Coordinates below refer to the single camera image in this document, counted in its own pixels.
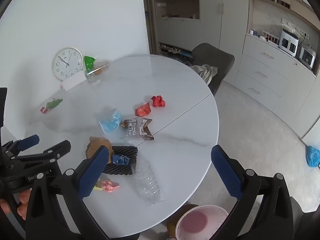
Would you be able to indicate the white countertop appliance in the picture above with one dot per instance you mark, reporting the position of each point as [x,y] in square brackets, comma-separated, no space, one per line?
[287,42]

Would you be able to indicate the white dish rack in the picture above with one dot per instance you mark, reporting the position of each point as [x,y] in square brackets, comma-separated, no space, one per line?
[270,38]

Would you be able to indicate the clear plastic snack bag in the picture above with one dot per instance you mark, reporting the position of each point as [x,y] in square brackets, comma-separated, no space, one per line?
[100,68]

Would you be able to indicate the small silver appliance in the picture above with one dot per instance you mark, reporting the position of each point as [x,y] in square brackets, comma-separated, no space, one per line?
[307,56]

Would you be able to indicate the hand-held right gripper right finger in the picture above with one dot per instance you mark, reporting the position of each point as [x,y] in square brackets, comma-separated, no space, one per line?
[226,172]

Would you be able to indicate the red crumpled paper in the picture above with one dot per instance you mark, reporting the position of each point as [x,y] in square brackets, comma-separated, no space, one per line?
[158,101]

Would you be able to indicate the round white wall clock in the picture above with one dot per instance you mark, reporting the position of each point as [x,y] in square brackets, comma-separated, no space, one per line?
[67,63]

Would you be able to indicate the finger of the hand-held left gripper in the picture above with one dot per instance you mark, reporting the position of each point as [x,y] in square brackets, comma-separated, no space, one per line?
[30,140]
[57,150]

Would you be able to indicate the brown printed snack wrapper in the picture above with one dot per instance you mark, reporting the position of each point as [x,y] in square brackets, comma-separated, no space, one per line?
[136,128]

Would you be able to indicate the green plastic bag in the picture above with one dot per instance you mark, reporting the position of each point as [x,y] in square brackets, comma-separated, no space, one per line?
[88,62]

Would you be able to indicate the blue wrapper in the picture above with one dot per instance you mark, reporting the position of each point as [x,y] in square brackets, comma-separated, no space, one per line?
[120,159]

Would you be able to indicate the person's left hand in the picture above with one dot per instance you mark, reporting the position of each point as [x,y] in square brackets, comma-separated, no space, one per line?
[22,200]

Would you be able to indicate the clear plastic bottle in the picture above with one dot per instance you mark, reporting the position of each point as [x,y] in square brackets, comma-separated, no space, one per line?
[147,185]

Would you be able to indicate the dark grey dining chair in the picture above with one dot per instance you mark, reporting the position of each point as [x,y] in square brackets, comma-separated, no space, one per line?
[215,57]

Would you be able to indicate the yellow paper scrap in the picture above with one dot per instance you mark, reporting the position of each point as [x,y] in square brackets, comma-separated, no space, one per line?
[98,187]

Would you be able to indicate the blue plastic bag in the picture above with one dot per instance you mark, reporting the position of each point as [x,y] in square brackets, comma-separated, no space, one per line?
[313,156]

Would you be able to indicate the row of shoes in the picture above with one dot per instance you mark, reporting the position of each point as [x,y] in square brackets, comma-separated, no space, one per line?
[172,50]

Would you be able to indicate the white card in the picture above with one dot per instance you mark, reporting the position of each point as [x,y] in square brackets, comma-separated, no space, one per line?
[73,81]

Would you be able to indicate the white drawer cabinet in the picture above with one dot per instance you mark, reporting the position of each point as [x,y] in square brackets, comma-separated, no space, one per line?
[265,65]

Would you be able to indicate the red orange wrapper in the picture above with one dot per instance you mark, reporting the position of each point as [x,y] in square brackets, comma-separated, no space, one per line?
[143,109]

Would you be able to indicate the brown paper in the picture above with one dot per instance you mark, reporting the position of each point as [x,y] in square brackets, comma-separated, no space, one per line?
[97,143]

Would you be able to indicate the pink paper scraps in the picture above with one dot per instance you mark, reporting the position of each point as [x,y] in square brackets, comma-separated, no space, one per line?
[110,186]

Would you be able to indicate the pink waste bin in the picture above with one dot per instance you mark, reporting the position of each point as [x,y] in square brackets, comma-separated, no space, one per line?
[195,222]

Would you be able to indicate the beige cloth bag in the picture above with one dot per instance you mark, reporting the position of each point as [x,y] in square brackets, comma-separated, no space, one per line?
[206,71]

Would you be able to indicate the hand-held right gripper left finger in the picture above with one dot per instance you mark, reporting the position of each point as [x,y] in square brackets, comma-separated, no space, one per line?
[93,172]

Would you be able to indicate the blue face mask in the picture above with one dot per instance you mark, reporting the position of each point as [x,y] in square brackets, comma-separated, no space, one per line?
[108,122]

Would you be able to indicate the black foam net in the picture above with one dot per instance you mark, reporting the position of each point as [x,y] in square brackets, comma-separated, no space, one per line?
[130,152]

